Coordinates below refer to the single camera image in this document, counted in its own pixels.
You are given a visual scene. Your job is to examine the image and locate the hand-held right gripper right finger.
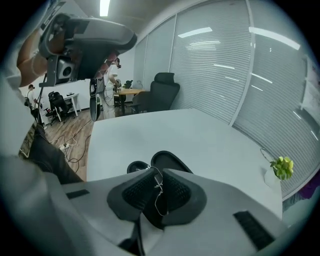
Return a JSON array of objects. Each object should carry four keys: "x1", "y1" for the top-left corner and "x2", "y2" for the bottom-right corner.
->
[{"x1": 140, "y1": 167, "x2": 288, "y2": 256}]

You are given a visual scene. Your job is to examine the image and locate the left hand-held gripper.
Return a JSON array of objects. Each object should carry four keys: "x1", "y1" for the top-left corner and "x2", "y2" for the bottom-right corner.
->
[{"x1": 38, "y1": 0, "x2": 138, "y2": 81}]

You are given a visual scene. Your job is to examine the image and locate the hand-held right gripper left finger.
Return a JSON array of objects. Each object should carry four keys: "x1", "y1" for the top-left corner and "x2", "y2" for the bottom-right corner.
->
[{"x1": 62, "y1": 167, "x2": 156, "y2": 248}]

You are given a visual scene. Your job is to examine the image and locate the silver metal-frame eyeglasses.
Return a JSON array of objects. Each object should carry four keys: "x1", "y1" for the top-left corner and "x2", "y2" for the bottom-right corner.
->
[{"x1": 136, "y1": 166, "x2": 170, "y2": 217}]

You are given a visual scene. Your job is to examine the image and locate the black glasses case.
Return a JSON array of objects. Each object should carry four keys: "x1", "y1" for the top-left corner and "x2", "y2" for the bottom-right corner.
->
[{"x1": 126, "y1": 150, "x2": 194, "y2": 176}]

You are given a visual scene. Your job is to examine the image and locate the person's left forearm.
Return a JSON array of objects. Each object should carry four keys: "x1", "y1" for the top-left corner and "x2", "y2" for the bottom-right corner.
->
[{"x1": 16, "y1": 26, "x2": 49, "y2": 88}]

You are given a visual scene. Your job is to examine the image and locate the person's left hand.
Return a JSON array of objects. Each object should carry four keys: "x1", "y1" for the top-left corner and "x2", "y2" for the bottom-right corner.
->
[{"x1": 49, "y1": 26, "x2": 65, "y2": 55}]

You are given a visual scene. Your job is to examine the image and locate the long ceiling light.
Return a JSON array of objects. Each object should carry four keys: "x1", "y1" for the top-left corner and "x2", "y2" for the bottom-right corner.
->
[{"x1": 99, "y1": 0, "x2": 111, "y2": 17}]

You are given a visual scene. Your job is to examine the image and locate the black oval device green trim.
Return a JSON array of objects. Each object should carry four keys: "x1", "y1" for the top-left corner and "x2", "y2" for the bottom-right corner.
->
[{"x1": 89, "y1": 77, "x2": 103, "y2": 123}]

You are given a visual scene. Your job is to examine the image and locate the white desk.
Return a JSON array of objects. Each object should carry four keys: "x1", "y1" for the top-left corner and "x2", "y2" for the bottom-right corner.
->
[{"x1": 63, "y1": 93, "x2": 80, "y2": 118}]

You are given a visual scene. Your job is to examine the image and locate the grey chair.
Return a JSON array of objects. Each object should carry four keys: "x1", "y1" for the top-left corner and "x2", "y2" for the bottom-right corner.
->
[{"x1": 126, "y1": 91, "x2": 151, "y2": 115}]

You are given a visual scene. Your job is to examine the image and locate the person's dark trousers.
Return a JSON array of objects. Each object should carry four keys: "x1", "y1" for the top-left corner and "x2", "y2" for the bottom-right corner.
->
[{"x1": 28, "y1": 124, "x2": 85, "y2": 185}]

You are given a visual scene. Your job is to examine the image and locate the black mesh office chair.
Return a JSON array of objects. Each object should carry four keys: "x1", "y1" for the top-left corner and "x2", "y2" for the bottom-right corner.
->
[{"x1": 47, "y1": 91, "x2": 73, "y2": 124}]

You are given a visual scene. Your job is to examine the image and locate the small yellow-green potted plant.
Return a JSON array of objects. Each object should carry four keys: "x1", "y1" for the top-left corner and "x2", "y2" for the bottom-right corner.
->
[{"x1": 263, "y1": 156, "x2": 295, "y2": 188}]

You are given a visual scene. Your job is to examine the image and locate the black and red chair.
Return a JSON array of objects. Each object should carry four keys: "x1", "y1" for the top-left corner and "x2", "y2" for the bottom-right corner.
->
[{"x1": 43, "y1": 107, "x2": 58, "y2": 127}]

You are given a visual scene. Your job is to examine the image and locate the purple cloth item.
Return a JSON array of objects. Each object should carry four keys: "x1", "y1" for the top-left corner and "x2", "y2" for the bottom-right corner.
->
[{"x1": 298, "y1": 174, "x2": 320, "y2": 201}]

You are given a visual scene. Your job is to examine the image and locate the person's grey shirt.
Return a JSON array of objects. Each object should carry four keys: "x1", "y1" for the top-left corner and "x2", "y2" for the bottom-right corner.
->
[{"x1": 0, "y1": 74, "x2": 36, "y2": 161}]

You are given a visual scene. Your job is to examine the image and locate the white paper notice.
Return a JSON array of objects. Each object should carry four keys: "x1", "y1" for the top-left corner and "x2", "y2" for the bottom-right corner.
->
[{"x1": 301, "y1": 56, "x2": 320, "y2": 112}]

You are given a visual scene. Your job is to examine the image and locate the left hand-held gripper camera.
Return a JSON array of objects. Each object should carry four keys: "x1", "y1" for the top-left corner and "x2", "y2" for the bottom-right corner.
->
[{"x1": 46, "y1": 55, "x2": 76, "y2": 87}]

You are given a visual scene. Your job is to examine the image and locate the black floor cable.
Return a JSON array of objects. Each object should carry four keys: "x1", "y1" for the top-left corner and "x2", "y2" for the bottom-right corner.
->
[{"x1": 67, "y1": 134, "x2": 92, "y2": 173}]

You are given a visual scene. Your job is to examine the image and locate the white floor cable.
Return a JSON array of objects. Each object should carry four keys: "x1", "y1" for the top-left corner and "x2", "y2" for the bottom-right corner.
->
[{"x1": 53, "y1": 119, "x2": 86, "y2": 149}]

